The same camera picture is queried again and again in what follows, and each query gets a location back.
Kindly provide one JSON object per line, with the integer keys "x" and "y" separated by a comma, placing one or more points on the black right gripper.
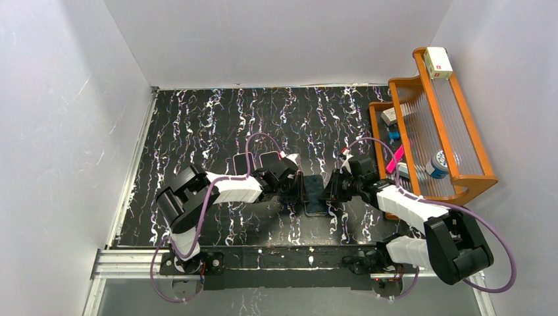
{"x": 330, "y": 189}

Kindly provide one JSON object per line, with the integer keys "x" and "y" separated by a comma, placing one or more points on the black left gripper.
{"x": 299, "y": 187}

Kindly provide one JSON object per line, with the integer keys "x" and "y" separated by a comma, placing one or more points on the clear magsafe phone case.
{"x": 316, "y": 214}

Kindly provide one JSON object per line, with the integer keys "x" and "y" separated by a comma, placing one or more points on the beige phone case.
{"x": 250, "y": 163}

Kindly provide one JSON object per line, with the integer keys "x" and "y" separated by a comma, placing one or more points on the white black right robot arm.
{"x": 453, "y": 245}

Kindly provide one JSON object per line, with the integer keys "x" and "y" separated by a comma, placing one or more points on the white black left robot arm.
{"x": 186, "y": 199}

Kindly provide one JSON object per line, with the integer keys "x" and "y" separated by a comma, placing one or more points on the pink highlighter marker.
{"x": 398, "y": 155}

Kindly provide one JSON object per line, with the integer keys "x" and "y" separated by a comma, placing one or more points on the light blue eraser block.
{"x": 403, "y": 170}

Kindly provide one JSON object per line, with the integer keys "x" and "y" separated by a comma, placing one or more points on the blue small block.
{"x": 394, "y": 135}

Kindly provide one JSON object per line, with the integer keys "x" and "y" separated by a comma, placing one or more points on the grey white small box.
{"x": 389, "y": 116}

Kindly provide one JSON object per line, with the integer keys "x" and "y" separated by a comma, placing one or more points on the orange wooden shelf rack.
{"x": 433, "y": 115}

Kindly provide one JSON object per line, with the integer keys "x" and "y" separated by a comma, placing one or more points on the blue white tape roll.
{"x": 437, "y": 167}

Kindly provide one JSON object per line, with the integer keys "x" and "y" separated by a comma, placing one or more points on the white box with red label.
{"x": 437, "y": 63}

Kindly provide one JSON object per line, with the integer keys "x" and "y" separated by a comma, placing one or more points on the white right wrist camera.
{"x": 346, "y": 155}

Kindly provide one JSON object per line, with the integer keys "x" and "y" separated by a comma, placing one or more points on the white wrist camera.
{"x": 346, "y": 155}
{"x": 294, "y": 157}

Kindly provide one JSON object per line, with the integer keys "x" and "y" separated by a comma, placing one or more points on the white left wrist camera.
{"x": 294, "y": 157}

